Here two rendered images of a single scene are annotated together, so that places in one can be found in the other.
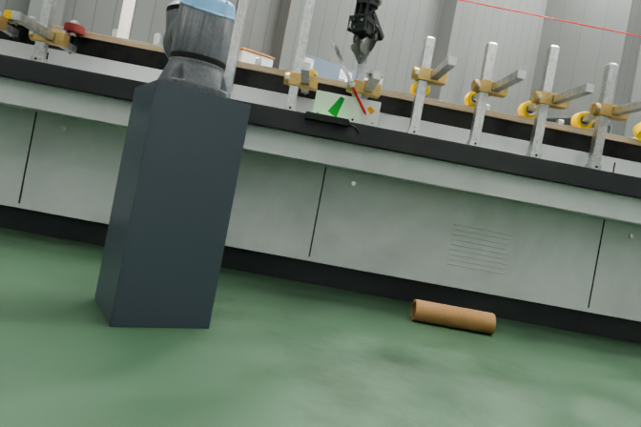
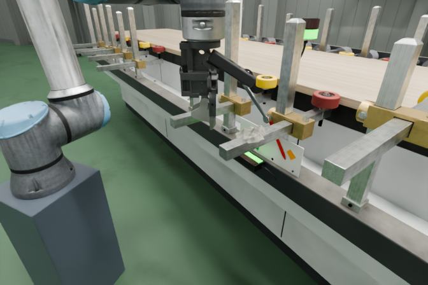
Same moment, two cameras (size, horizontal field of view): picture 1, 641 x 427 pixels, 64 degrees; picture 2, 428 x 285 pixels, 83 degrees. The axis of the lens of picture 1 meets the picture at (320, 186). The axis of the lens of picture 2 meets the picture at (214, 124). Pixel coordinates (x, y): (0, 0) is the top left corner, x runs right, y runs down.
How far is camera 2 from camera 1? 1.76 m
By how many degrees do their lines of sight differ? 60
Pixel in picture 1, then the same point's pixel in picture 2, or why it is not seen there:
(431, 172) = (382, 269)
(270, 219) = (255, 194)
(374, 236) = (339, 259)
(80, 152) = not seen: hidden behind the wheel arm
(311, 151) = (246, 172)
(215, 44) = (10, 159)
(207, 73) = (15, 182)
